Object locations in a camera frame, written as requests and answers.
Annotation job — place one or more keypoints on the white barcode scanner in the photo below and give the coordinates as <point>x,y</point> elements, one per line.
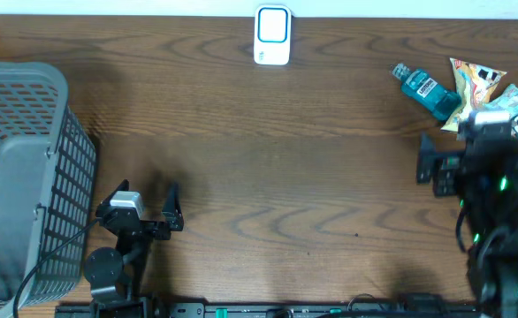
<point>272,36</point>

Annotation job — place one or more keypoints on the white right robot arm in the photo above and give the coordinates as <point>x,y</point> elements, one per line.
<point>487,231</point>

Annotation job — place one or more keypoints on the blue water bottle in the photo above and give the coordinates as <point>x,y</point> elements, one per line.
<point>420,86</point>

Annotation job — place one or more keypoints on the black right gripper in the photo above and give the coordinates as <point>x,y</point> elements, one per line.
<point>428,159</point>

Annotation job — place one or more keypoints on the grey plastic shopping basket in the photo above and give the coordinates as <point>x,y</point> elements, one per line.
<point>47,176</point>

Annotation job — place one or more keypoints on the white flushable wipes pack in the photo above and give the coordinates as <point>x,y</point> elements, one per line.
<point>507,101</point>

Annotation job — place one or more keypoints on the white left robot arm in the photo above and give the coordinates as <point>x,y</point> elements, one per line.
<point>115,273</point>

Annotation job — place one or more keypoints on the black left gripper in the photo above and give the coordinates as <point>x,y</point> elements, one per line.
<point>172,218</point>

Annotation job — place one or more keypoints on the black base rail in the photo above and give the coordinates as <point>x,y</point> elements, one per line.
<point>197,310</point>

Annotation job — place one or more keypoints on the orange snack chip bag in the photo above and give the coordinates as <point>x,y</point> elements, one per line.
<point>474,84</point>

